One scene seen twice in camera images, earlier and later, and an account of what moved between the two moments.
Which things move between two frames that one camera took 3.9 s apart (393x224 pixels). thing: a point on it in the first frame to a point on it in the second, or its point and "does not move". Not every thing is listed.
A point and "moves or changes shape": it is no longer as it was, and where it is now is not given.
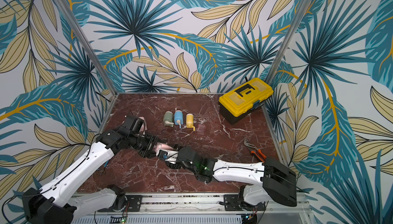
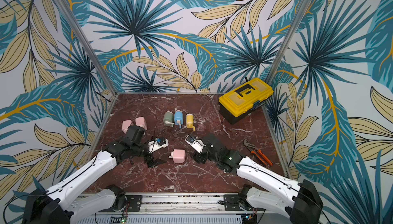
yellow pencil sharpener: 190,121 does not move
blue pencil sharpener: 178,118 does not move
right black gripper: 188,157 to 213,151
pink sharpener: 144,127 does not move
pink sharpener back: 159,146 moves or changes shape
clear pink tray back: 201,128 does not move
